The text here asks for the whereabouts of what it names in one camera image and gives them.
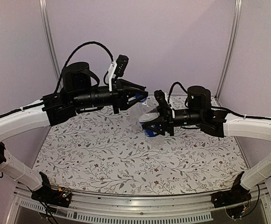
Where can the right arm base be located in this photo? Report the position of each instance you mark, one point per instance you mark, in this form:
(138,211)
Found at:
(230,197)

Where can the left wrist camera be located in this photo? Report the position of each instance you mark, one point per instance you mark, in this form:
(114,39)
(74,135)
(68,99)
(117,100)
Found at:
(115,70)

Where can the blue bottle cap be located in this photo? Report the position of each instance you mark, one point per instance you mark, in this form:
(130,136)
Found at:
(137,96)

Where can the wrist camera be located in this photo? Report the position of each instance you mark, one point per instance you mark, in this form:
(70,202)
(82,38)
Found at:
(160,97)
(115,70)

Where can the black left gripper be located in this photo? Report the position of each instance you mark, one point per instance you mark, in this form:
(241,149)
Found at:
(121,97)

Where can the left aluminium corner post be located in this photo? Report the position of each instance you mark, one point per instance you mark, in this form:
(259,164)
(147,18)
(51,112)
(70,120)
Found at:
(49,38)

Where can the right aluminium corner post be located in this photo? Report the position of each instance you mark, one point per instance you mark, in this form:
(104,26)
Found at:
(230,48)

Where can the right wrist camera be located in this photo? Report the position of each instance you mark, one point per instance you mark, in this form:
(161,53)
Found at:
(160,97)

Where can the aluminium corner post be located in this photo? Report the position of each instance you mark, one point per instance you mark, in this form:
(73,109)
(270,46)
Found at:
(49,38)
(230,48)

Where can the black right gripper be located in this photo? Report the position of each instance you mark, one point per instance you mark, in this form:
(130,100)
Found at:
(166,120)

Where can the aluminium front rail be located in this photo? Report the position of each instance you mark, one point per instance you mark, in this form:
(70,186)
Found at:
(101,208)

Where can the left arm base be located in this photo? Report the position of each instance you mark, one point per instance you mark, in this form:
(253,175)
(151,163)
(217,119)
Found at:
(45,194)

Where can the floral tablecloth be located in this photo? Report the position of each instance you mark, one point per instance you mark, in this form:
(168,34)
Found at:
(107,153)

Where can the clear bottle with blue label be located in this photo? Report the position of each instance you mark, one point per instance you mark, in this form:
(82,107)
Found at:
(148,113)

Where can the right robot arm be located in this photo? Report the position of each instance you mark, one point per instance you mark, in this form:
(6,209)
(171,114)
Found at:
(214,121)

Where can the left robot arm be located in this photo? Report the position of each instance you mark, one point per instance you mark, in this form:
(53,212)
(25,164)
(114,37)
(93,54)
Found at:
(81,92)

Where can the small clear bottle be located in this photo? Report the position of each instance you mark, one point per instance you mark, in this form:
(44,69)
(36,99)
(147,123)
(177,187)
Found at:
(135,113)

